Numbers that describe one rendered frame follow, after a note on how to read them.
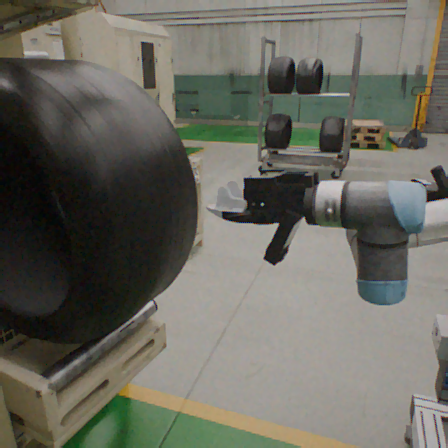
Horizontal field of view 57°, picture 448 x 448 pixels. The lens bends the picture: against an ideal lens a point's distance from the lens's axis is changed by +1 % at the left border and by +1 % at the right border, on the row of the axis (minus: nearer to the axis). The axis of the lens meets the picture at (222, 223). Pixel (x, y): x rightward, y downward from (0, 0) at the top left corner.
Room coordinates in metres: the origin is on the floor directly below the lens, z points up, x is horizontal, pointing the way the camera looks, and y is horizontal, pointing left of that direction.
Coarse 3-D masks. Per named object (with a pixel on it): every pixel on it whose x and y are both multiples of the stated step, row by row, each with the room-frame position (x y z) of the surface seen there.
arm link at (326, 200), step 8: (320, 184) 0.62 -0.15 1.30; (328, 184) 0.61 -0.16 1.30; (336, 184) 0.61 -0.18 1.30; (344, 184) 0.64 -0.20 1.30; (320, 192) 0.60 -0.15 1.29; (328, 192) 0.60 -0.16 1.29; (336, 192) 0.59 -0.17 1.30; (312, 200) 0.61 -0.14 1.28; (320, 200) 0.59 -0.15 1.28; (328, 200) 0.59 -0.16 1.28; (336, 200) 0.58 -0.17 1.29; (312, 208) 0.60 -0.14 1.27; (320, 208) 0.59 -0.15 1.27; (328, 208) 0.58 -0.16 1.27; (336, 208) 0.58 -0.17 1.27; (320, 216) 0.59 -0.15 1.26; (328, 216) 0.59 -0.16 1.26; (336, 216) 0.58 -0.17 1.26; (320, 224) 0.60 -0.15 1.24; (328, 224) 0.59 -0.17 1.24; (336, 224) 0.59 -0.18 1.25
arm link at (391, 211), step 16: (352, 192) 0.58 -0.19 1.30; (368, 192) 0.57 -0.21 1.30; (384, 192) 0.56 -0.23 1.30; (400, 192) 0.55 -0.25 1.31; (416, 192) 0.54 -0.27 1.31; (352, 208) 0.57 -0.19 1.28; (368, 208) 0.56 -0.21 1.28; (384, 208) 0.55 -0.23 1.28; (400, 208) 0.54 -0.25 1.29; (416, 208) 0.53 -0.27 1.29; (352, 224) 0.57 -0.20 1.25; (368, 224) 0.56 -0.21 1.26; (384, 224) 0.55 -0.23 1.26; (400, 224) 0.54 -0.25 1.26; (416, 224) 0.53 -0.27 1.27; (368, 240) 0.56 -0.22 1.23; (384, 240) 0.55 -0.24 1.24; (400, 240) 0.55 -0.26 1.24
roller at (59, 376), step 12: (144, 312) 0.86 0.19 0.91; (120, 324) 0.80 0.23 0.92; (132, 324) 0.82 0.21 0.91; (108, 336) 0.76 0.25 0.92; (120, 336) 0.78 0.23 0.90; (84, 348) 0.71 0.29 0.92; (96, 348) 0.72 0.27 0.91; (108, 348) 0.75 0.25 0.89; (60, 360) 0.67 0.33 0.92; (72, 360) 0.67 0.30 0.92; (84, 360) 0.69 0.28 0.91; (48, 372) 0.64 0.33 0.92; (60, 372) 0.64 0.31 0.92; (72, 372) 0.66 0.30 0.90; (60, 384) 0.63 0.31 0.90
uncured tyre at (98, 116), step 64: (0, 64) 0.76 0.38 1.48; (64, 64) 0.83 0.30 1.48; (0, 128) 1.03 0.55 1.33; (64, 128) 0.67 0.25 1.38; (128, 128) 0.74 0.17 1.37; (0, 192) 1.04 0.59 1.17; (64, 192) 0.64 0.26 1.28; (128, 192) 0.66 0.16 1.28; (192, 192) 0.81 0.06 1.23; (0, 256) 0.96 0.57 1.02; (64, 256) 1.05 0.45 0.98; (128, 256) 0.64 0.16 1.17; (0, 320) 0.78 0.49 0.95; (64, 320) 0.67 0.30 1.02
